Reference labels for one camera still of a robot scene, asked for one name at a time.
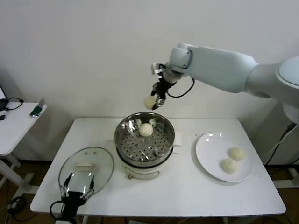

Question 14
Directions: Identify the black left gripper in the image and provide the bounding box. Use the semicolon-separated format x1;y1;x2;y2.
59;172;95;219

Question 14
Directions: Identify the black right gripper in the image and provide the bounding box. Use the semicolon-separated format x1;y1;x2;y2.
150;78;176;110

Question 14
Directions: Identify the white steamed baozi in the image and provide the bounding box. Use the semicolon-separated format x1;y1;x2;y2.
221;158;239;175
228;146;247;161
143;95;157;110
138;123;154;138

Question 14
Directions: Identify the glass lid with beige handle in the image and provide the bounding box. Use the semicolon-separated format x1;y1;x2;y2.
58;146;115;199

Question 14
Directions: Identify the steel perforated steamer basket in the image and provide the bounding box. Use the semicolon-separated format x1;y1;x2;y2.
114;112;175;165

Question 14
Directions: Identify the white round plate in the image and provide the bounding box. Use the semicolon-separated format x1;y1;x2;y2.
191;132;254;183

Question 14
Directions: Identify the green grey flat tool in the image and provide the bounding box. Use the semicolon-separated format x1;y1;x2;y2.
29;97;45;118

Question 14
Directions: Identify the black laptop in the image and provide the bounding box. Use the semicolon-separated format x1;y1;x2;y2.
0;84;9;112

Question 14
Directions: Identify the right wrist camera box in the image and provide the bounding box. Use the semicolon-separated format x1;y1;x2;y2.
150;62;166;75

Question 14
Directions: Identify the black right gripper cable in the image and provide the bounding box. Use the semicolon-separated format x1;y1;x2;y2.
167;78;196;98

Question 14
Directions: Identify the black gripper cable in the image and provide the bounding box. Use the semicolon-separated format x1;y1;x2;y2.
167;78;196;98
49;201;65;220

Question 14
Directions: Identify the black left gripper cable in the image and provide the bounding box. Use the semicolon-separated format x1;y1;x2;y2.
49;201;65;220

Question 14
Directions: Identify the black floor cable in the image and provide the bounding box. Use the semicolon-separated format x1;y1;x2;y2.
7;197;32;222

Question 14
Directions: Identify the black laptop cable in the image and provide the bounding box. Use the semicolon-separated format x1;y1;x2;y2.
4;98;24;112

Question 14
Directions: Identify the white wall cable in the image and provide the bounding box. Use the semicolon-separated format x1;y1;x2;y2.
261;137;289;159

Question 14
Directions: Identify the black wall power cable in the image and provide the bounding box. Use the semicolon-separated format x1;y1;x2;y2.
265;122;297;165

